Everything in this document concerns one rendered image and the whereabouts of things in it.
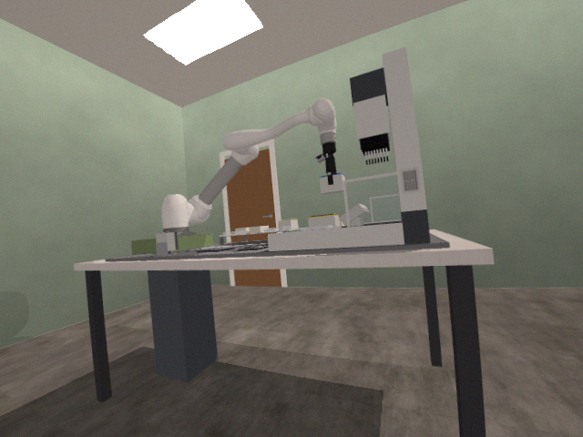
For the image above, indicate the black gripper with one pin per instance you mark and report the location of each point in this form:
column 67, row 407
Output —
column 329, row 148

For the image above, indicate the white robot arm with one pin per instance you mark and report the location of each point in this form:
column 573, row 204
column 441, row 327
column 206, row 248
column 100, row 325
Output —
column 177, row 213

